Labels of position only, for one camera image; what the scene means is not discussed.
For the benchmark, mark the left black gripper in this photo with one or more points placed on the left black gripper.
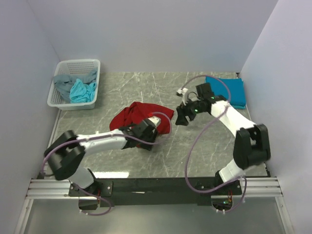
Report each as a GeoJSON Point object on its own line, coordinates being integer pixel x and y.
{"type": "Point", "coordinates": [152, 136]}

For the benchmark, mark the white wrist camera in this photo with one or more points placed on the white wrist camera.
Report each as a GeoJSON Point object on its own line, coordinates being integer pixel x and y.
{"type": "Point", "coordinates": [156, 121]}
{"type": "Point", "coordinates": [184, 94]}

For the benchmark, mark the grey blue t shirt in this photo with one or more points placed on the grey blue t shirt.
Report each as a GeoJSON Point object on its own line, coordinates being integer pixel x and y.
{"type": "Point", "coordinates": [63, 83]}

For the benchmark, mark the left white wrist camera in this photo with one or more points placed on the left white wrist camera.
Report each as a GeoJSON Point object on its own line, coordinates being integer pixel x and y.
{"type": "Point", "coordinates": [156, 121]}

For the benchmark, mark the folded teal t shirt stack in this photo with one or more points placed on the folded teal t shirt stack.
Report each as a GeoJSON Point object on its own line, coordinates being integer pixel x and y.
{"type": "Point", "coordinates": [236, 88]}

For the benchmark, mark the aluminium rail frame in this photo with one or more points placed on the aluminium rail frame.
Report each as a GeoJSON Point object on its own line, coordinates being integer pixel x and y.
{"type": "Point", "coordinates": [186, 152]}

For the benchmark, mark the black base crossbar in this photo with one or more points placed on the black base crossbar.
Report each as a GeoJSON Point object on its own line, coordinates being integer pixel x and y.
{"type": "Point", "coordinates": [155, 191]}

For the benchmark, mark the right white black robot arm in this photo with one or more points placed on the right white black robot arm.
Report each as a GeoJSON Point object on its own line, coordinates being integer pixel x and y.
{"type": "Point", "coordinates": [251, 145]}

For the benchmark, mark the red t shirt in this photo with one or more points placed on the red t shirt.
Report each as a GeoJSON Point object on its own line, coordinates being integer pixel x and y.
{"type": "Point", "coordinates": [137, 112]}

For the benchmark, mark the light blue t shirt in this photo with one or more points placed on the light blue t shirt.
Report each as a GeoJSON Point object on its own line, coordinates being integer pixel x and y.
{"type": "Point", "coordinates": [82, 92]}

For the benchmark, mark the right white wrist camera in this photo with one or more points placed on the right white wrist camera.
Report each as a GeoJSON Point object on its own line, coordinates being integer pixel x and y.
{"type": "Point", "coordinates": [184, 94]}

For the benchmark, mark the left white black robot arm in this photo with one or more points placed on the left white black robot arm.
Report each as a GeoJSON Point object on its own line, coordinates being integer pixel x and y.
{"type": "Point", "coordinates": [64, 156]}

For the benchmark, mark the white plastic laundry basket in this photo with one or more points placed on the white plastic laundry basket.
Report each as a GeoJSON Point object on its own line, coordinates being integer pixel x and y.
{"type": "Point", "coordinates": [73, 67]}

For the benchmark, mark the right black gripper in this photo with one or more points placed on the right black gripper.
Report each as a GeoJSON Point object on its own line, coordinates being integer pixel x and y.
{"type": "Point", "coordinates": [182, 111]}

